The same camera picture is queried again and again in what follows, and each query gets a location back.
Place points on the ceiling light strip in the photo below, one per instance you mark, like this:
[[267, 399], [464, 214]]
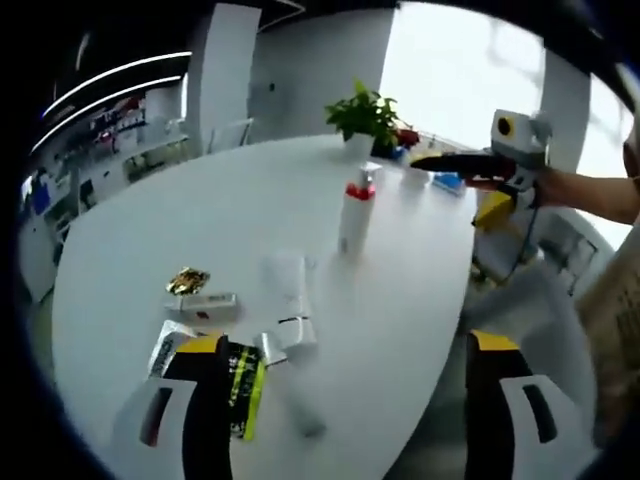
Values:
[[140, 89], [150, 60]]

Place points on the gold skincare sachet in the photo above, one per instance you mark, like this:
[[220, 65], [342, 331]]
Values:
[[187, 281]]

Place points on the green potted plant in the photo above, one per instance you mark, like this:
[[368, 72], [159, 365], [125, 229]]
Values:
[[360, 112]]

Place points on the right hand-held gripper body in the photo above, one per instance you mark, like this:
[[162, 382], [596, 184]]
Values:
[[525, 145]]

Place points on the dark container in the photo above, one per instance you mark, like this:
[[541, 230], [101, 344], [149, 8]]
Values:
[[387, 150]]

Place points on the black green skincare pouch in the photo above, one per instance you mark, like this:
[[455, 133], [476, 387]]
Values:
[[245, 390]]

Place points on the red display shelf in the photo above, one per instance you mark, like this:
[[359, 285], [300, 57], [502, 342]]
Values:
[[131, 104]]

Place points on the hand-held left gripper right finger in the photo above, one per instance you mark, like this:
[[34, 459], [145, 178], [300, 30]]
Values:
[[505, 425]]

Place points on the white frame office chair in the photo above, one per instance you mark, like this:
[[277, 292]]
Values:
[[575, 245]]

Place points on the white pump bottle red band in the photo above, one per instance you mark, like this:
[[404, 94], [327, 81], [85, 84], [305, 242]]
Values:
[[356, 220]]

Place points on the red container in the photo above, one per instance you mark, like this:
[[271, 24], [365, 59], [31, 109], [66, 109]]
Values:
[[409, 137]]

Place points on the blue white tissue pack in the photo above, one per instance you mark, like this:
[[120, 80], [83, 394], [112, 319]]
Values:
[[446, 184]]

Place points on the white skincare tube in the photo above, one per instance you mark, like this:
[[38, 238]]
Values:
[[287, 285]]

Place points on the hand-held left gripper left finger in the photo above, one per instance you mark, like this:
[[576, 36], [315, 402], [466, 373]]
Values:
[[165, 410]]

